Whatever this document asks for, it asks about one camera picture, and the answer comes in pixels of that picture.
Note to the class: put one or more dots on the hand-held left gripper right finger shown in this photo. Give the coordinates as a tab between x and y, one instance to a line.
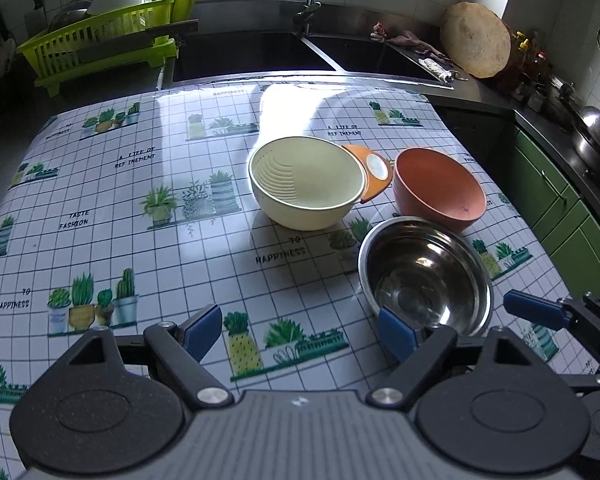
395	332

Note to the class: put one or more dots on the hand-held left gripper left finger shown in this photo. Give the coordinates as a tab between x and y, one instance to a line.
202	332

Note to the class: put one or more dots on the stainless steel bowl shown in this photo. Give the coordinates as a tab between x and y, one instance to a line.
420	265

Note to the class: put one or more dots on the green kitchen cabinet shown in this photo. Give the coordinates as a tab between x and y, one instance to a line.
555	195

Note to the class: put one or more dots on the printed plant grid tablecloth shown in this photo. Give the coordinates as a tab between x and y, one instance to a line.
130	185

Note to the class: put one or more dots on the small steel pot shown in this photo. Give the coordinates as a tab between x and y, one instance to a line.
562	97

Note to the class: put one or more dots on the cluster of condiment bottles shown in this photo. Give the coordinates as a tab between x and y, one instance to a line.
527	60

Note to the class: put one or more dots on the white scrub brush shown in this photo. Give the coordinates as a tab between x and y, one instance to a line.
440	71

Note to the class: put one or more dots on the round wooden cutting board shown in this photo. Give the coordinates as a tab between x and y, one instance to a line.
475	40

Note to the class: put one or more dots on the black kitchen sink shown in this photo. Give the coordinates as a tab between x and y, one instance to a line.
240	55

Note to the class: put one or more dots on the reddish dish rag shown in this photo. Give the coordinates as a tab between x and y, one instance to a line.
410	40

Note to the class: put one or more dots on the green plastic dish rack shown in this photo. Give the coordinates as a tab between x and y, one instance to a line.
95	37

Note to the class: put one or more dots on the dark metal bowl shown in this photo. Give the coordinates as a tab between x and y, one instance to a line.
70	17

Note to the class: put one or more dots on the kitchen cleaver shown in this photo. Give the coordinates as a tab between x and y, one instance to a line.
36	5

